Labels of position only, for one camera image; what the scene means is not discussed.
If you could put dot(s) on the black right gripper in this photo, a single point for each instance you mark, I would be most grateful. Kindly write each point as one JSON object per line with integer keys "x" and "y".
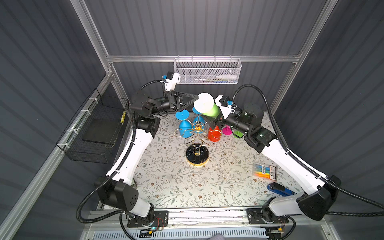
{"x": 218, "y": 120}

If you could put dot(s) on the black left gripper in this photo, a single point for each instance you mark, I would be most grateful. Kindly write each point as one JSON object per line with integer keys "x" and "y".
{"x": 173, "y": 100}

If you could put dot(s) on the green wine glass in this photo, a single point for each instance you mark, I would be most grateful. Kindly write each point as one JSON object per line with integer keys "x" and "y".
{"x": 206, "y": 105}
{"x": 237, "y": 134}

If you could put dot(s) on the magenta wine glass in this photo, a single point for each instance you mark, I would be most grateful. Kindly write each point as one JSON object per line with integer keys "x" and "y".
{"x": 227, "y": 131}

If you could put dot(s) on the blue wine glass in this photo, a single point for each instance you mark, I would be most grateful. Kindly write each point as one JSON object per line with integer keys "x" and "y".
{"x": 185, "y": 127}
{"x": 198, "y": 118}

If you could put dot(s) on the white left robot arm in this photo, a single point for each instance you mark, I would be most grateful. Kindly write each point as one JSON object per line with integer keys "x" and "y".
{"x": 115, "y": 189}

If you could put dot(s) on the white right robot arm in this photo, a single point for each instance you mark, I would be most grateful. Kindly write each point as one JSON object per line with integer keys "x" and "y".
{"x": 319, "y": 191}

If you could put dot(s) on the red wine glass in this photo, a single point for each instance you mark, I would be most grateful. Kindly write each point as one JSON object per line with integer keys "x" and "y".
{"x": 214, "y": 134}

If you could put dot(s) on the gold wine glass rack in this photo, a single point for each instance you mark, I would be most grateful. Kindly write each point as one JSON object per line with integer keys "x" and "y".
{"x": 197, "y": 152}

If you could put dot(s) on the white tube in basket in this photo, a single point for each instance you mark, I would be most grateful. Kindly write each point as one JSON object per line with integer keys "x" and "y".
{"x": 226, "y": 77}

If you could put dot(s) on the pack of coloured markers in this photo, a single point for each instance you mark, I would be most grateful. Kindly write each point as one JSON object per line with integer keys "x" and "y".
{"x": 267, "y": 172}

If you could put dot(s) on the floral table mat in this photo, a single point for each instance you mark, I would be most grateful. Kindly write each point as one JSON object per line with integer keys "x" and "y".
{"x": 166, "y": 179}

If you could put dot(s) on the blue stapler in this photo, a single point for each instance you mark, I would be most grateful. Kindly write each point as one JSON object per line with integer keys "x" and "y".
{"x": 280, "y": 190}

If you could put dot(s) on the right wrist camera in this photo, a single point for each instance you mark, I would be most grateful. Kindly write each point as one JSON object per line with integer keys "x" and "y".
{"x": 226, "y": 105}

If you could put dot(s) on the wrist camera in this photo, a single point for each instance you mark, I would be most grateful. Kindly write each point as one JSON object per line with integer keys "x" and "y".
{"x": 226, "y": 105}
{"x": 170, "y": 80}

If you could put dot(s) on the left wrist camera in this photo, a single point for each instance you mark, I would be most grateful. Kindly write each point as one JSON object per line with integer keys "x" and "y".
{"x": 170, "y": 80}

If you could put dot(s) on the white wire mesh basket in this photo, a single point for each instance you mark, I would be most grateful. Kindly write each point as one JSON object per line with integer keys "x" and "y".
{"x": 202, "y": 71}

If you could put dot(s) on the black wire basket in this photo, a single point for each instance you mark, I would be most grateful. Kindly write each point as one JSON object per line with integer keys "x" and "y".
{"x": 95, "y": 133}

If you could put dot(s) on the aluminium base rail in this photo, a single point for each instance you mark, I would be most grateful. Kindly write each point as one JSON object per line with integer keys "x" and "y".
{"x": 221, "y": 223}

